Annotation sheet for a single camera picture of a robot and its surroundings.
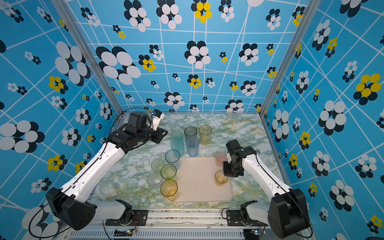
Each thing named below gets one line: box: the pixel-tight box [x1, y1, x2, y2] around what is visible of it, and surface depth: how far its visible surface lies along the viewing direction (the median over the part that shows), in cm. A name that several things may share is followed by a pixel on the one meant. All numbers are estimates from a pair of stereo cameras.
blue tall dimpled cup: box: [185, 136, 200, 157], surface depth 96 cm
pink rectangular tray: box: [174, 157, 234, 203], surface depth 88 cm
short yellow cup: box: [214, 170, 229, 187], surface depth 85 cm
